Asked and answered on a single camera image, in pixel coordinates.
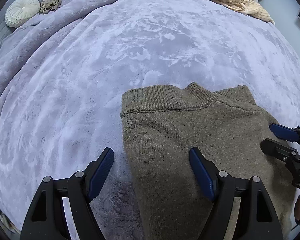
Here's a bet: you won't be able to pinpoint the olive knit sweater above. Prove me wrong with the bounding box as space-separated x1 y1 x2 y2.
121 82 295 239

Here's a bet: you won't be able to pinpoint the lavender plush bed blanket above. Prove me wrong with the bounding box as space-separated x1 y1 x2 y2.
0 0 300 239

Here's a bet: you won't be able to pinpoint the round white pleated cushion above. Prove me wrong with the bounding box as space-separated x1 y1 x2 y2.
5 0 40 28

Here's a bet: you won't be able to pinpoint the small beige crumpled cloth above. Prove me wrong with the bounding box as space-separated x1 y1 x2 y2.
39 0 62 14

